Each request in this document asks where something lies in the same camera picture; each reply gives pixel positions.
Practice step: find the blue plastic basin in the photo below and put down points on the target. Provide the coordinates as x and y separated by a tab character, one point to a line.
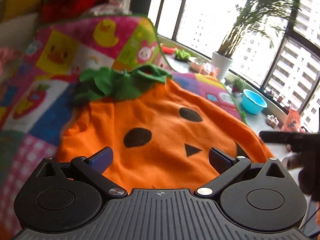
253	102

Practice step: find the pair of small white shoes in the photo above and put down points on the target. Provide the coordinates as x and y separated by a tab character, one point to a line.
272	121

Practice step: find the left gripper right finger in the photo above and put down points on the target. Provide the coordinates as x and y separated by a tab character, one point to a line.
230	171

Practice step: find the beige sofa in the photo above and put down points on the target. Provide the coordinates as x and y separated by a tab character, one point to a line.
17	33

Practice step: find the red bowl on sill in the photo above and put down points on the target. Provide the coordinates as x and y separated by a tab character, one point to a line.
168	49

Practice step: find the orange printed bag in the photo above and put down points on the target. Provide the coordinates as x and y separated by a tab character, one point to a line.
292	122

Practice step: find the orange pumpkin costume garment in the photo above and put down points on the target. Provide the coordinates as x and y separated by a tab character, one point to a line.
161	139

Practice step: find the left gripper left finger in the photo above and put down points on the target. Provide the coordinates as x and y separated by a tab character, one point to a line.
90	170

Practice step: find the red cushion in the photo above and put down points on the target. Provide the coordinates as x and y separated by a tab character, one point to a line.
59	10

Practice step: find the small potted green plant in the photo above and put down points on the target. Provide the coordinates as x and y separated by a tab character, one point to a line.
238	85

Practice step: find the potted palm in white pot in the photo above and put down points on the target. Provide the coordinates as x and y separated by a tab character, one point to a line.
261	17

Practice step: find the pink cloth on sofa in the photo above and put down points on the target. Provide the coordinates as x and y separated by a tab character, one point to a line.
7	55

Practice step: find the yellow cushion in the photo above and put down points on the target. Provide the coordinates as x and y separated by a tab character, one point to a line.
15	8

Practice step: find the colourful cartoon play mat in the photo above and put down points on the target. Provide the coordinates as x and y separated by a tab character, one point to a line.
36	92

